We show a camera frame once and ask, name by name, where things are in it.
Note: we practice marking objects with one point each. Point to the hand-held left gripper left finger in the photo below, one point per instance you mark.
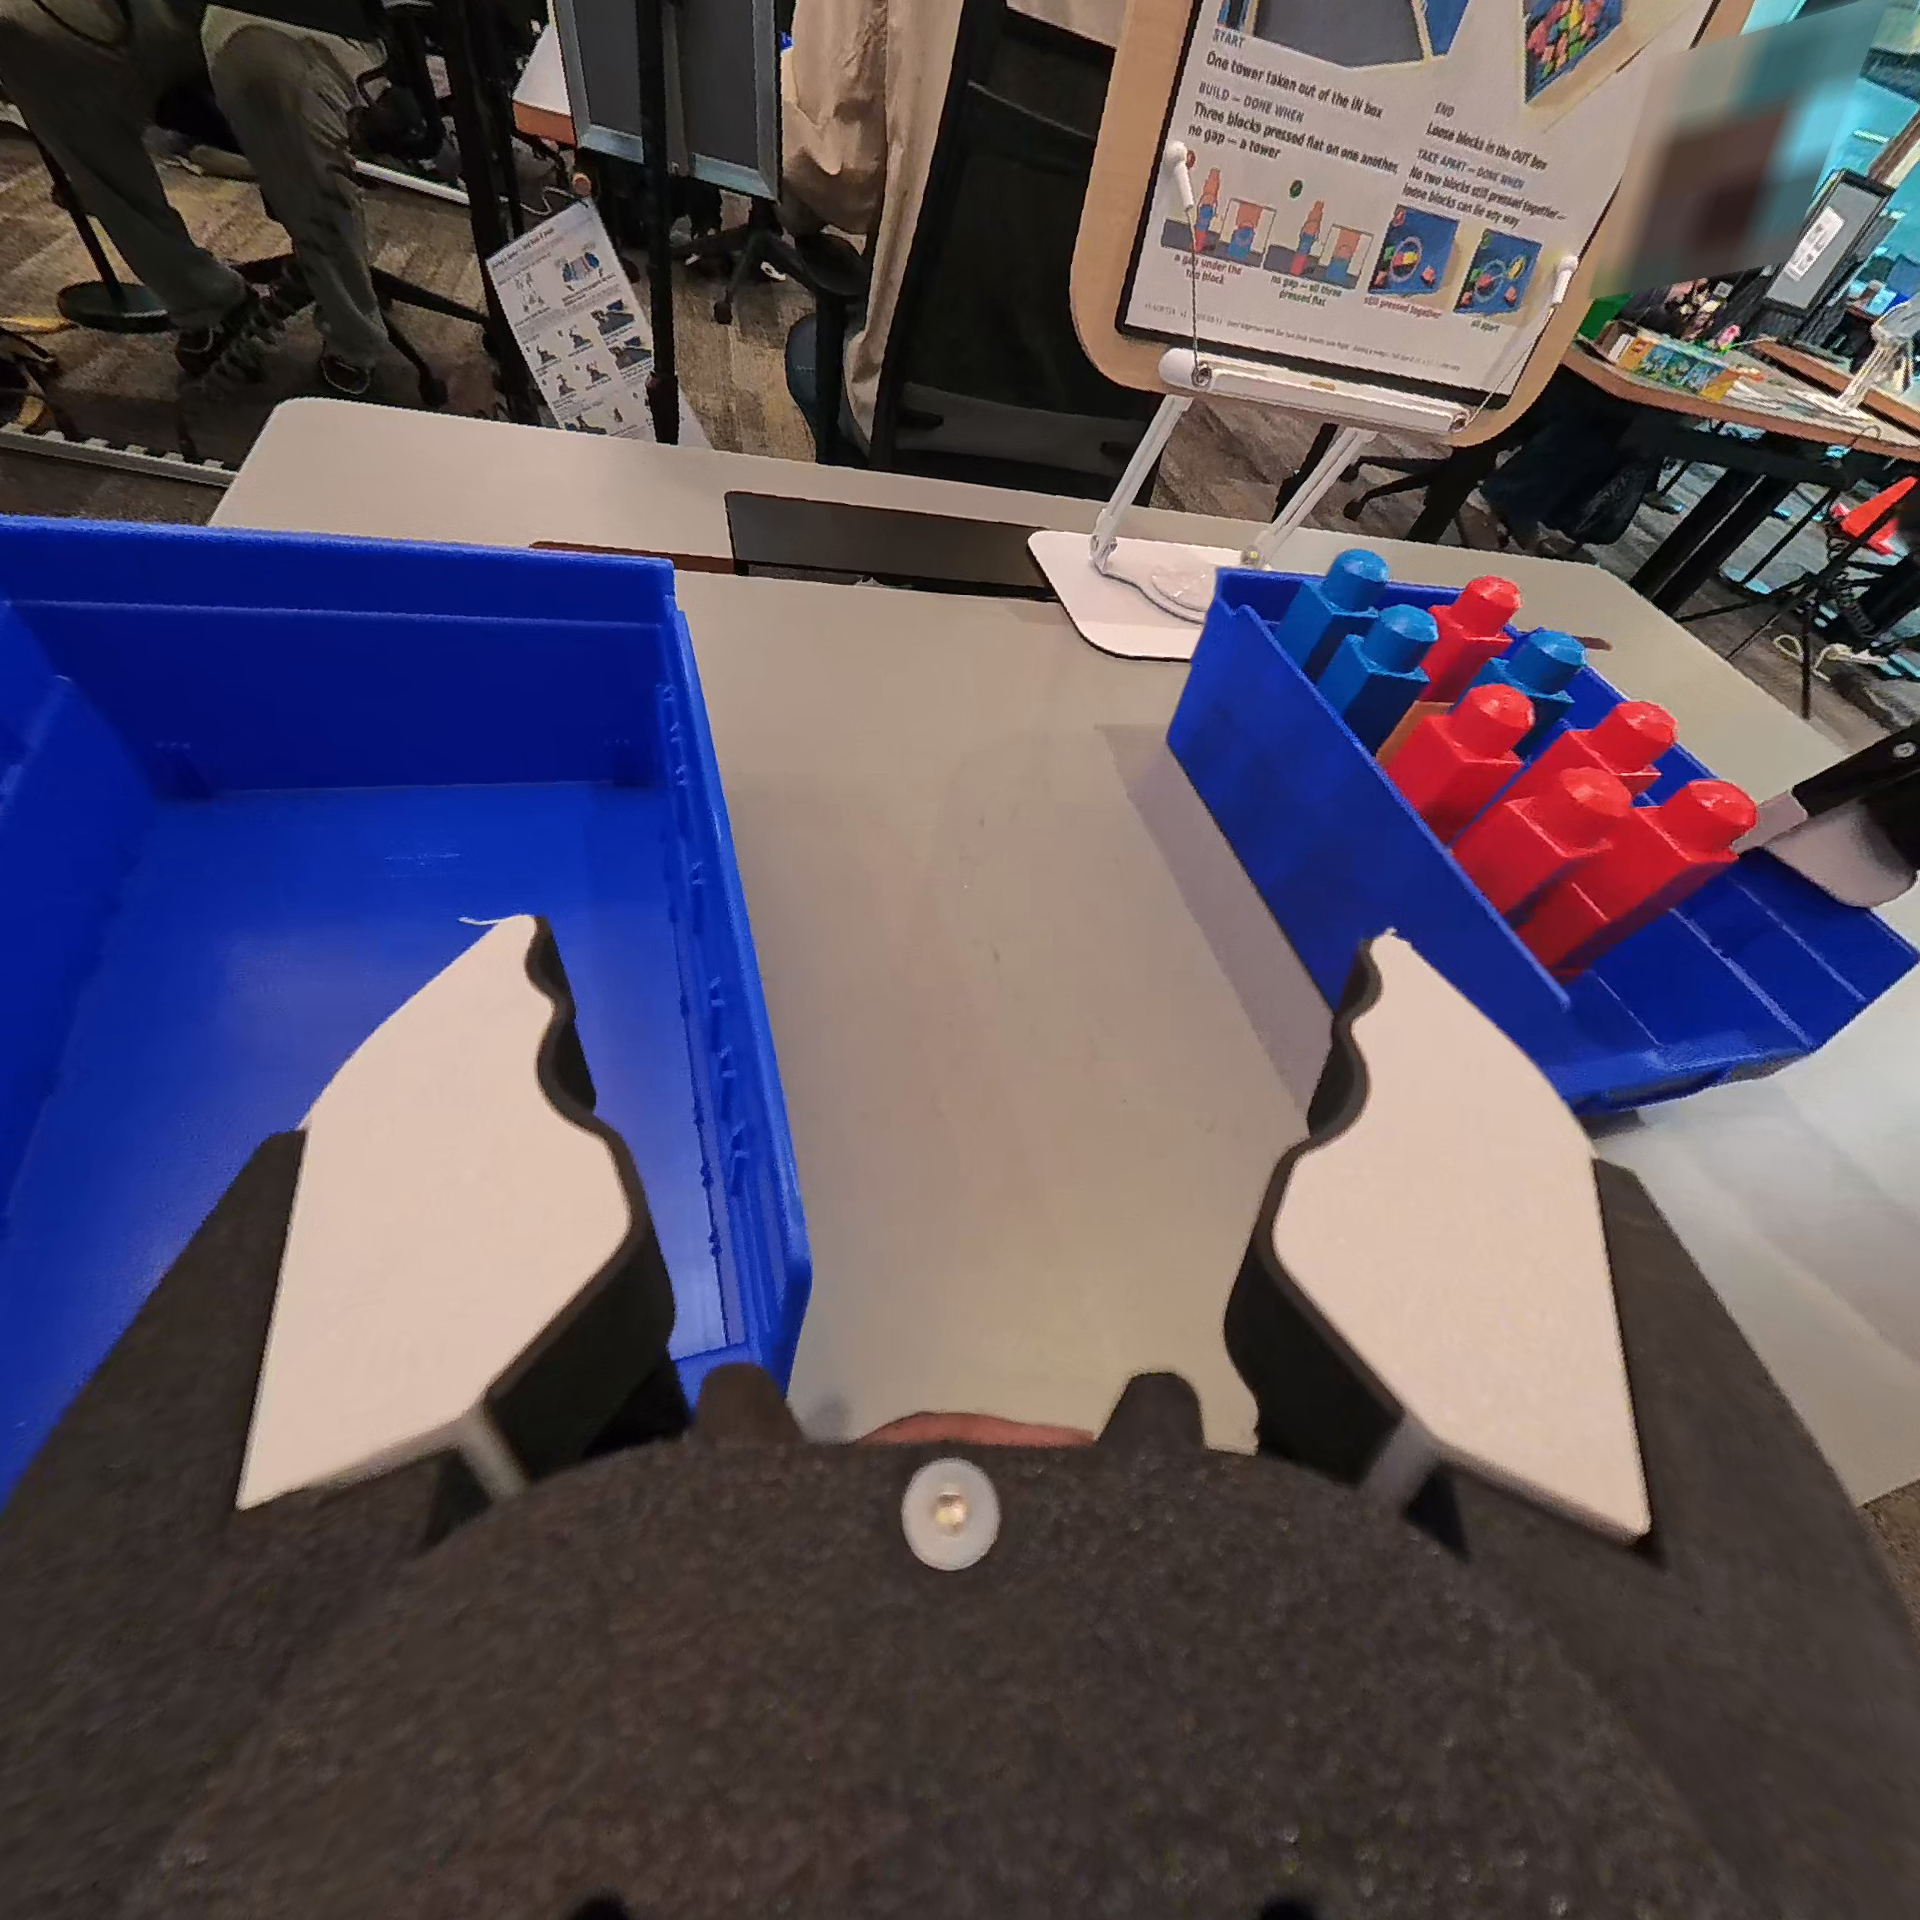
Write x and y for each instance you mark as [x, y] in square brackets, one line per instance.
[434, 1201]

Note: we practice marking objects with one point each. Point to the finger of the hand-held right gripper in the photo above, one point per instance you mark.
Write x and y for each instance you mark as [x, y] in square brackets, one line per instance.
[1852, 861]

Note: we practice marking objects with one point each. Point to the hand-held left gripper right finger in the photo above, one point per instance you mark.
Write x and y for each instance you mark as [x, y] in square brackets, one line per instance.
[1470, 1231]

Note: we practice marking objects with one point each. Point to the cluster of block towers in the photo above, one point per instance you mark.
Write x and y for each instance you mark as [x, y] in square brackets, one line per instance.
[1545, 840]

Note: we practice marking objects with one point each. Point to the blue plastic bin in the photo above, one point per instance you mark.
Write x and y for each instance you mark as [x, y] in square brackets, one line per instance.
[375, 840]
[1305, 840]

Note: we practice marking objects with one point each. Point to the orange traffic cone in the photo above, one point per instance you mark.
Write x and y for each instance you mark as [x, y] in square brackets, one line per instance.
[1892, 517]

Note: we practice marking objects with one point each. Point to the wooden side table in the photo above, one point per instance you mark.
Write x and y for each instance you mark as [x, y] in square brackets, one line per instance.
[1770, 420]

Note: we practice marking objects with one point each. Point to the white document holder stand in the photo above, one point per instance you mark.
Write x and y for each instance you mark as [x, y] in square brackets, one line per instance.
[1142, 600]

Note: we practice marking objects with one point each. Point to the wooden instruction board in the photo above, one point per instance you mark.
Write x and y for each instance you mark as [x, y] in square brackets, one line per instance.
[1320, 194]

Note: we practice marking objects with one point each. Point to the printed instruction flyer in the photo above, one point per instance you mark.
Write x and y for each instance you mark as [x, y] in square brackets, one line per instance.
[579, 316]

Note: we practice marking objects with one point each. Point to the black stand pole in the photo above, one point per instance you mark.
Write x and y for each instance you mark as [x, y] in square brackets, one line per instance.
[495, 210]

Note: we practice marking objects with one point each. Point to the black office chair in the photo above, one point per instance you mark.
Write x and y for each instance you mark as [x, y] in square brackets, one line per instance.
[1020, 225]

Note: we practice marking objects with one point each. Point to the grey panel stand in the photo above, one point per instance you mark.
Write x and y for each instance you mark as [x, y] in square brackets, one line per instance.
[628, 75]

